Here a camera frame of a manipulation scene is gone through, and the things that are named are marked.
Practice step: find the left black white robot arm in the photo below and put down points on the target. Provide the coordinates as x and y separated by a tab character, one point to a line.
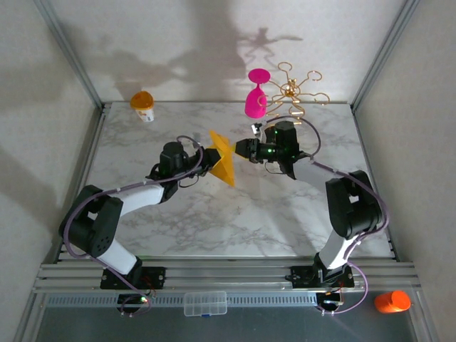
92	224

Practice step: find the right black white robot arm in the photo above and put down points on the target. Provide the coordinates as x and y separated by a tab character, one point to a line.
356	206

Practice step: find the pink wine glass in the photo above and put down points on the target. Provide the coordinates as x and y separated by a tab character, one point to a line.
254	105

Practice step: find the white cup with orange lid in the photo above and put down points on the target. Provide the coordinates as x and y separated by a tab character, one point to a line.
142	103

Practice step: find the clear plastic organizer box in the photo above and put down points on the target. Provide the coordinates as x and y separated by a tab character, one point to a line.
205	303

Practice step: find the orange plastic cup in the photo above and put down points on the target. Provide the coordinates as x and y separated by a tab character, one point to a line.
392	302

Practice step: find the aluminium side rail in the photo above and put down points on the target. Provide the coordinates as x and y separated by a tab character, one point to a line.
367	149
83	171

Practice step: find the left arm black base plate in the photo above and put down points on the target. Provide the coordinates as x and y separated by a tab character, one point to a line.
156	278

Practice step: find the aluminium rail beam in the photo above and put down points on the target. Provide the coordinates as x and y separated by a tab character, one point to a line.
228	276

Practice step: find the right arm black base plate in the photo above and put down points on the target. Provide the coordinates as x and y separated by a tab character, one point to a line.
301	277

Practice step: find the aluminium corner post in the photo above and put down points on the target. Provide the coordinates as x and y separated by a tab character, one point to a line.
383	53
67	53

